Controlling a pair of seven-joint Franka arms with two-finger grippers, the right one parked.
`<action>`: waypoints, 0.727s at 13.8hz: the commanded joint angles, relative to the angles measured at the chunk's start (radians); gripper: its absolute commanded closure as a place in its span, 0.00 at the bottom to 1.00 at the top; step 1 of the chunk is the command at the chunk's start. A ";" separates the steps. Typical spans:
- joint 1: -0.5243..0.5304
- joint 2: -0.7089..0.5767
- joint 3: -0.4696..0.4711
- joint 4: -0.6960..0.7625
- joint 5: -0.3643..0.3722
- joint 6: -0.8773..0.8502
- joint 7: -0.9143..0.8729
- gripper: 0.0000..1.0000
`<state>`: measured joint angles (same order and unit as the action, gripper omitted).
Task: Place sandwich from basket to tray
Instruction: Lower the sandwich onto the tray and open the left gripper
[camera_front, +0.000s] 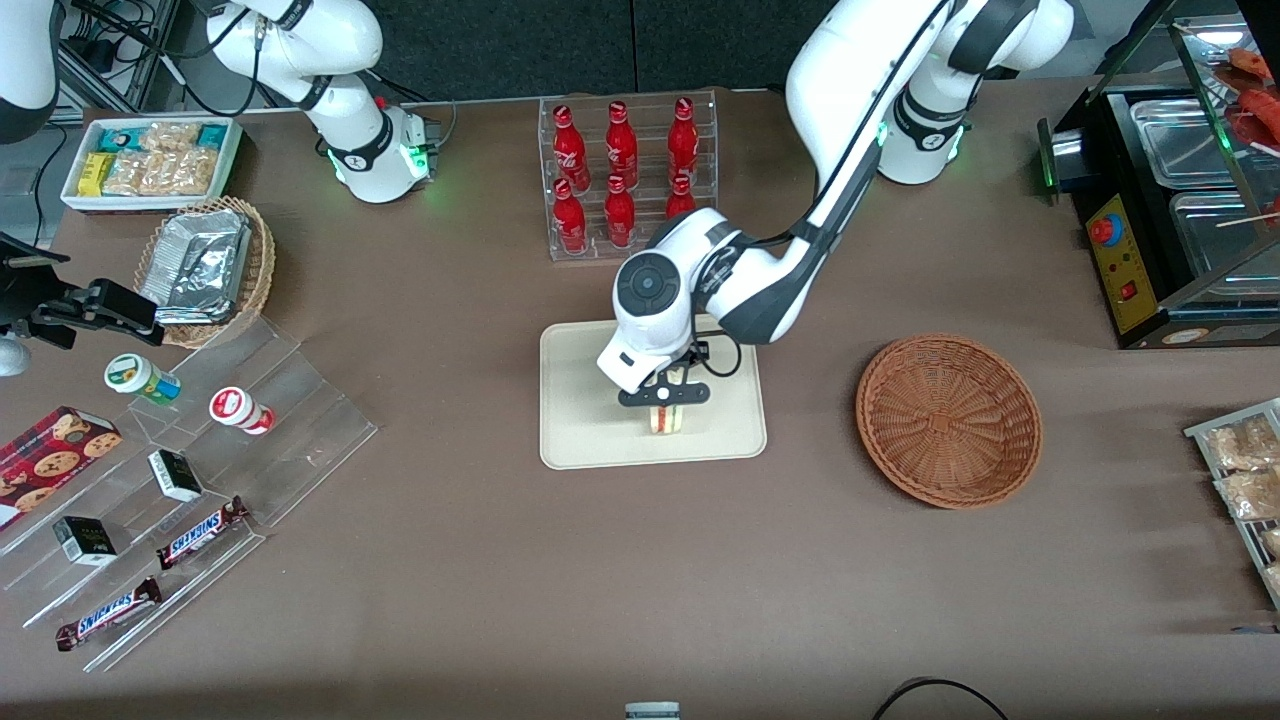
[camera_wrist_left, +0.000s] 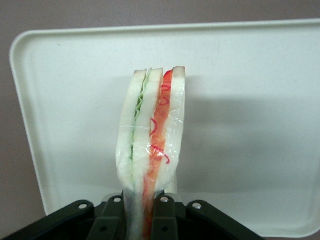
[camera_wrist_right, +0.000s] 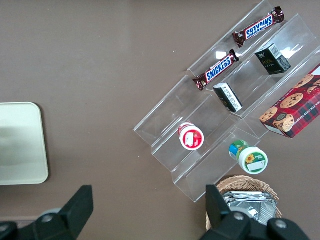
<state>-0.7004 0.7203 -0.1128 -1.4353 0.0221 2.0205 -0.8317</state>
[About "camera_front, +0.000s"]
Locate red sausage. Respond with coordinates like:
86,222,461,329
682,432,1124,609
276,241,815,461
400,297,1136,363
1226,47,1279,83
1236,89,1280,149

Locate clear acrylic step display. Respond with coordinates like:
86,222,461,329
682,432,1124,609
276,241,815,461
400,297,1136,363
0,317,380,674

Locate black floor cable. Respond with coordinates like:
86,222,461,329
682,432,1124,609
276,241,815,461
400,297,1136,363
869,677,1012,720

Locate clear bag of pastries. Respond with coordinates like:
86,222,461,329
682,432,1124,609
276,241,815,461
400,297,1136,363
1204,414,1280,472
1214,467,1280,522

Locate brown round wicker basket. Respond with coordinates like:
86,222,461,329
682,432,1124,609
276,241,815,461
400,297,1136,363
855,333,1044,511

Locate large clear bag of crackers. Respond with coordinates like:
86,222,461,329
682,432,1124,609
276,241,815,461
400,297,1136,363
103,147,220,198

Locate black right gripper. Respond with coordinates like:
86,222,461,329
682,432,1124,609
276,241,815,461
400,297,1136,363
0,234,166,351

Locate red cap yoghurt bottle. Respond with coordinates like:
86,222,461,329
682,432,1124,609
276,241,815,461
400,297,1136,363
208,386,277,437

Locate white snack bin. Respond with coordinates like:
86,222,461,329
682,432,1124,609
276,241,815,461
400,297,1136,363
60,115,244,215

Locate red cookie box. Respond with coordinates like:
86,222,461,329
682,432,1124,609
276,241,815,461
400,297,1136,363
0,405,124,532

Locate light wicker basket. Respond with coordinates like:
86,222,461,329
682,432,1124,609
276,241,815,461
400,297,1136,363
133,196,277,350

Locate black food warmer appliance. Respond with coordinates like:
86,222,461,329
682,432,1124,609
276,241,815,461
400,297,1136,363
1037,0,1280,351

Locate Snickers bar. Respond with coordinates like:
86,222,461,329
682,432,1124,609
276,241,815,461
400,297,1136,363
155,496,252,572
54,576,164,653

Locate green cap yoghurt bottle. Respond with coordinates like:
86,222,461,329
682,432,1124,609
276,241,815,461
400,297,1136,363
104,353,183,408

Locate aluminium frame rack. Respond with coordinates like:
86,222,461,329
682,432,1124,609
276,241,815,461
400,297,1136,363
58,0,187,113

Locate clear acrylic bottle rack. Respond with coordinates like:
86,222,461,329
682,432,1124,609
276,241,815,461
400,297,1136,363
537,89,720,264

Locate small black box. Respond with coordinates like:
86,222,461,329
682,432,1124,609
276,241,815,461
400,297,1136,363
148,449,205,504
52,515,119,568

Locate tray of wrapped pastries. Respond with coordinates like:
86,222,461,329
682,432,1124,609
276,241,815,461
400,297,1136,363
1184,397,1280,612

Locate silver foil packs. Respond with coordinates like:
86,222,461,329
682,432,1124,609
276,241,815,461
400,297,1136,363
139,208,252,327

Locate cream plastic tray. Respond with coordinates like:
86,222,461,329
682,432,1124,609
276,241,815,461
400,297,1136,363
539,312,768,471

